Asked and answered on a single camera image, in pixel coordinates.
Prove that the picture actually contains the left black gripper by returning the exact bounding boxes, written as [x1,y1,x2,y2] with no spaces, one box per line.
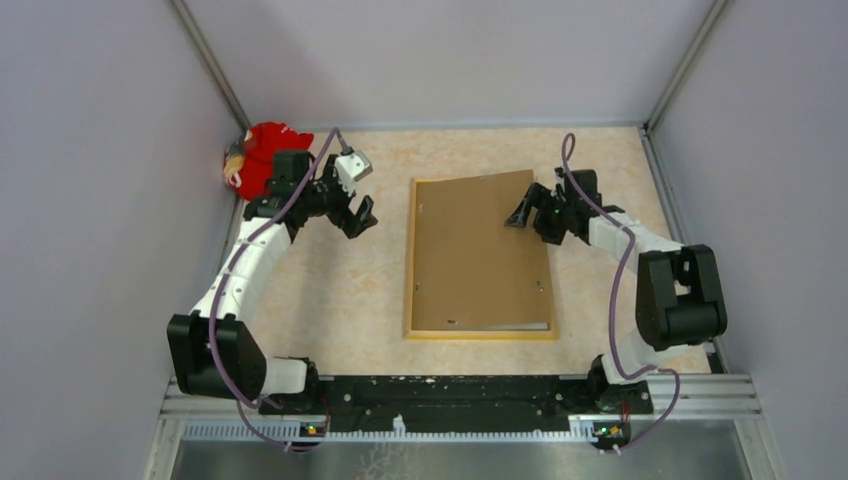
[299,154,377,237]

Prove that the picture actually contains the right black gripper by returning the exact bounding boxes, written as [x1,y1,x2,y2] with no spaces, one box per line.
[504,183,574,246]

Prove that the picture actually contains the brown cardboard backing board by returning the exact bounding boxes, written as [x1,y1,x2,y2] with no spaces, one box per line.
[410,169,554,333]

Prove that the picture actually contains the yellow wooden picture frame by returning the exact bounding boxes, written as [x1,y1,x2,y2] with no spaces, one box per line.
[403,176,559,342]

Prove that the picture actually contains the building photo print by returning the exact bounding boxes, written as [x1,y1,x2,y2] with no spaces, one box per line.
[482,322,551,332]

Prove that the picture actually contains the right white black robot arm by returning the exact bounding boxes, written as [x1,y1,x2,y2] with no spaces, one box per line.
[504,167,728,412]

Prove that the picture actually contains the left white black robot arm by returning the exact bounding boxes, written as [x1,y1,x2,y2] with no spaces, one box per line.
[167,148,378,414]

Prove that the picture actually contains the red crumpled cloth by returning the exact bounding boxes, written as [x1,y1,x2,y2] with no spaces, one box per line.
[222,122,315,202]

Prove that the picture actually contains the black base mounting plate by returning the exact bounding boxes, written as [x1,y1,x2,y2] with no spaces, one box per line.
[259,375,654,433]

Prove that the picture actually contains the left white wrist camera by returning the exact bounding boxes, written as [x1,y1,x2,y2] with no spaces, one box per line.
[334,151,373,197]

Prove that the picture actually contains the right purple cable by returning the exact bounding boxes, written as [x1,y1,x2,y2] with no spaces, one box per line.
[561,133,682,455]

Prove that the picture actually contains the purple cable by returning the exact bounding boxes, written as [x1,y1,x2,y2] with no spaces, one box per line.
[207,127,352,454]
[561,133,682,455]

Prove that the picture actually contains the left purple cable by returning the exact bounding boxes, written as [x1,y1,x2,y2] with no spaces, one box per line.
[207,127,352,454]

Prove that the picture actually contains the aluminium rail with cable duct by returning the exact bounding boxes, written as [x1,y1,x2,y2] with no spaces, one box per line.
[159,374,762,444]

